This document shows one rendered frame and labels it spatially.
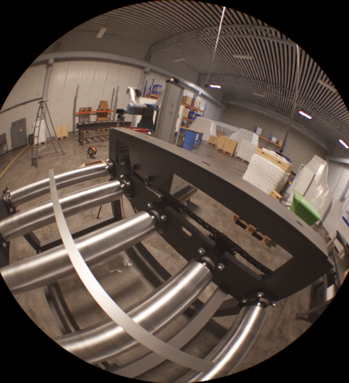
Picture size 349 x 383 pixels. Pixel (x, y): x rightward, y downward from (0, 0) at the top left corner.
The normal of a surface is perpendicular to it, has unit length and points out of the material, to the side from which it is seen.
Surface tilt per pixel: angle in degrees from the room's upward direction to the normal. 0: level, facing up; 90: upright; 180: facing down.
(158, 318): 14
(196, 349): 0
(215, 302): 0
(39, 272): 37
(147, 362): 0
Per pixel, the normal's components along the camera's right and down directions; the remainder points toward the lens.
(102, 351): 0.43, -0.59
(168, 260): 0.20, -0.81
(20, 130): 0.69, 0.51
